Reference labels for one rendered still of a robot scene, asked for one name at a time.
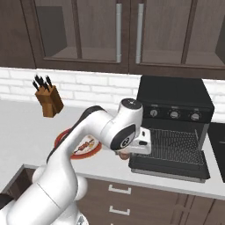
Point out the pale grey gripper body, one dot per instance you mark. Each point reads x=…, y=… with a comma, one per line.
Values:
x=140, y=149

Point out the dark wood lower cupboard door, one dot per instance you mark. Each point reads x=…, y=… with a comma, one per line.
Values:
x=202, y=211

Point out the wooden knife block with knives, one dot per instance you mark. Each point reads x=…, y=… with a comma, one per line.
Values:
x=50, y=102

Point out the red rimmed white plate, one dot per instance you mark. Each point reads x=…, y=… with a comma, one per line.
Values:
x=89, y=152

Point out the dark wood drawer front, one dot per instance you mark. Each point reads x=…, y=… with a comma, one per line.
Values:
x=146, y=215
x=152, y=192

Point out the brown baguette bread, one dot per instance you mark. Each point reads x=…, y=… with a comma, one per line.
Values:
x=124, y=156

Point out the dark wood plain cupboard door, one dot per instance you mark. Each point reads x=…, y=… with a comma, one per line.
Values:
x=13, y=32

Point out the toaster oven knob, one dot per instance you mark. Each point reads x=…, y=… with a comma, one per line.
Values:
x=153, y=112
x=174, y=114
x=195, y=116

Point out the dark wood glass cupboard door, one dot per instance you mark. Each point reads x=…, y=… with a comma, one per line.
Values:
x=181, y=35
x=76, y=32

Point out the black hob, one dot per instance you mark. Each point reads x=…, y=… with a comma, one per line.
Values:
x=218, y=149

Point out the black toaster oven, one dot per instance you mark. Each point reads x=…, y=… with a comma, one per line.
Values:
x=175, y=93

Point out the kebab skewer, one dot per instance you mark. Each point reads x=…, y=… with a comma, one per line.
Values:
x=85, y=145

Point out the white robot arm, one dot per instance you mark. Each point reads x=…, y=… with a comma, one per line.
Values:
x=61, y=175

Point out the toaster oven door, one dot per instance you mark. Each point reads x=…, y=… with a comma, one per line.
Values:
x=170, y=170

